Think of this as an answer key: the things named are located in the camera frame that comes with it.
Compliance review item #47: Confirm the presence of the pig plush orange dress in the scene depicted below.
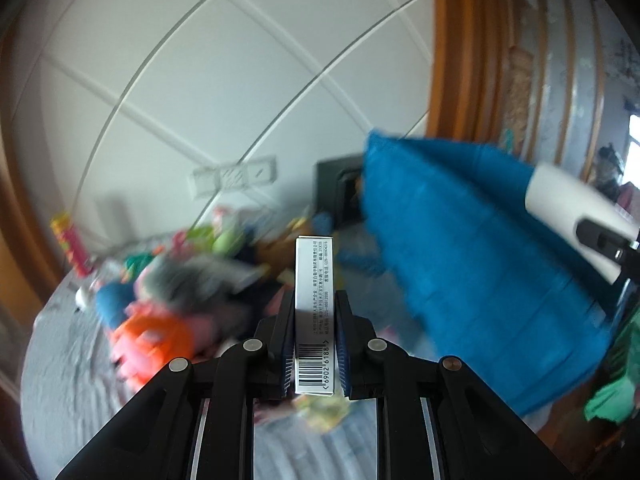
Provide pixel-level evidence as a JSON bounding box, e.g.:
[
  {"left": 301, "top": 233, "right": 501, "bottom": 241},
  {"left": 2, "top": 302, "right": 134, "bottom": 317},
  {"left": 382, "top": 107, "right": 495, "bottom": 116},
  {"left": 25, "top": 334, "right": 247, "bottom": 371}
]
[{"left": 108, "top": 300, "right": 220, "bottom": 392}]

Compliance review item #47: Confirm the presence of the white ointment box barcode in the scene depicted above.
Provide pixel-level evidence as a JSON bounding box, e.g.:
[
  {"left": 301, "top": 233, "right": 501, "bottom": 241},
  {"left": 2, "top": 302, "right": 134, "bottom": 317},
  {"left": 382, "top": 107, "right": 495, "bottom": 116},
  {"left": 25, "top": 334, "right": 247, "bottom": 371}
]
[{"left": 294, "top": 236, "right": 336, "bottom": 396}]

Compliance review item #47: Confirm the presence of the red chips can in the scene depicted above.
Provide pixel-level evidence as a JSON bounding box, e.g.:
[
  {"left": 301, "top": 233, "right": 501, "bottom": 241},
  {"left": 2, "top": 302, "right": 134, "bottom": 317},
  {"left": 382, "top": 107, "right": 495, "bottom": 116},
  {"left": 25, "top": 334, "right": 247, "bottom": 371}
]
[{"left": 50, "top": 211, "right": 93, "bottom": 278}]

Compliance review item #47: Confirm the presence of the black box on table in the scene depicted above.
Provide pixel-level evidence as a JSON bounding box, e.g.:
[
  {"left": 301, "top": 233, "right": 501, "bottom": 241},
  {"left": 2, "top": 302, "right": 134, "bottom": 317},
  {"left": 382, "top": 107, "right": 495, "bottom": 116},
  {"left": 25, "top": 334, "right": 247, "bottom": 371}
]
[{"left": 314, "top": 155, "right": 362, "bottom": 228}]

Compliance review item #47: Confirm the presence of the white wall switch panel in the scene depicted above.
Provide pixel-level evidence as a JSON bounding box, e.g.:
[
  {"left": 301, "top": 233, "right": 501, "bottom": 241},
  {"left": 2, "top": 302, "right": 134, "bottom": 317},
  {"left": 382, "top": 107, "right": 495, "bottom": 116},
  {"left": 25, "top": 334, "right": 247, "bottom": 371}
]
[{"left": 189, "top": 156, "right": 277, "bottom": 198}]

